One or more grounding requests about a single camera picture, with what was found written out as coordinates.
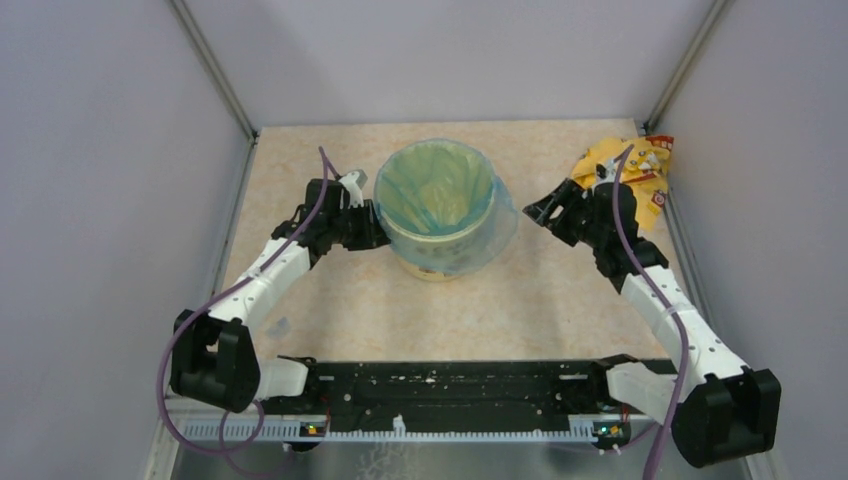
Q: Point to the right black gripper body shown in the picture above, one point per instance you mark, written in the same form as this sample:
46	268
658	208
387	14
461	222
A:
576	224

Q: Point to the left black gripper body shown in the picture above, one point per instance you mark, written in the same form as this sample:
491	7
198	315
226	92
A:
355	228

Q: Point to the yellow capybara trash bin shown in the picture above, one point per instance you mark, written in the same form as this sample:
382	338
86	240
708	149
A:
437	252

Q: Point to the blue plastic trash bag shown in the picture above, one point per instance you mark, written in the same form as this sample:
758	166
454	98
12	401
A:
477	232

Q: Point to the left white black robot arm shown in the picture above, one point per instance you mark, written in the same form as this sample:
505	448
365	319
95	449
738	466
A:
214	360

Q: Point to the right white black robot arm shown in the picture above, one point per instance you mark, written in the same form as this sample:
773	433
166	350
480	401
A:
717	408

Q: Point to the yellow crumpled snack bag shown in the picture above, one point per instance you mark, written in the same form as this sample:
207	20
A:
645	171

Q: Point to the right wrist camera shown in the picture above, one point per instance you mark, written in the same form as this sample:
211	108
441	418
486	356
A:
605	175

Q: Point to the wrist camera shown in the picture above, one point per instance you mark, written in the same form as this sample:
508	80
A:
605	175
353	183

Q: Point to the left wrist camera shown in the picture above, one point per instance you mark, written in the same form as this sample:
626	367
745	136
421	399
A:
353	183

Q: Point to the right aluminium frame post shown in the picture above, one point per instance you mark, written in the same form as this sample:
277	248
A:
713	17

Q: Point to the aluminium frame post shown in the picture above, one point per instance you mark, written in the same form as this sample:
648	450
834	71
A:
212	67
713	17

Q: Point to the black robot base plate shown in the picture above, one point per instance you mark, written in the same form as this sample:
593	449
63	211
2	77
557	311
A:
451	397

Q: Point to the left aluminium frame post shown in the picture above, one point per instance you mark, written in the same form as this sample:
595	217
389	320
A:
212	67

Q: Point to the white slotted cable duct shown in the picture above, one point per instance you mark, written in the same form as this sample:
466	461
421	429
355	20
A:
292	431

